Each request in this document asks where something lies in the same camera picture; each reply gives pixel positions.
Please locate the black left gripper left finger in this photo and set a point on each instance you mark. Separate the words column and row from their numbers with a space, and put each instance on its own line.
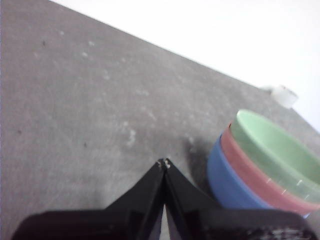
column 120, row 222

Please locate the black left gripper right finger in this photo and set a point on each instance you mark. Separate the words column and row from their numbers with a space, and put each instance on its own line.
column 212, row 225

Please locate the red ribbed bowl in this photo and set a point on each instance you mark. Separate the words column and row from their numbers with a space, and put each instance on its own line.
column 250, row 175

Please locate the green ribbed bowl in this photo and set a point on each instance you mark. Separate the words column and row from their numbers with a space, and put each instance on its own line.
column 275, row 150

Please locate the blue ribbed bowl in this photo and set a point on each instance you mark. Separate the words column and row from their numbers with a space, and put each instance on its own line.
column 225, row 180

